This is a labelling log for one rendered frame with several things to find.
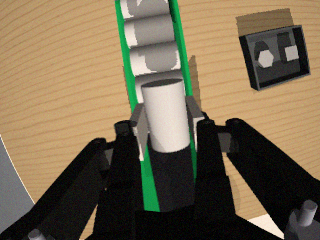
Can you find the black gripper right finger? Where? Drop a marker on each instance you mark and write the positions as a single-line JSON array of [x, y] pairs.
[[288, 193]]

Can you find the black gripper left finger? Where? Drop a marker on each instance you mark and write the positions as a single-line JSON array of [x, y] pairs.
[[65, 208]]

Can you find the black shallow tray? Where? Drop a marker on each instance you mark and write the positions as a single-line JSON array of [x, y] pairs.
[[281, 71]]

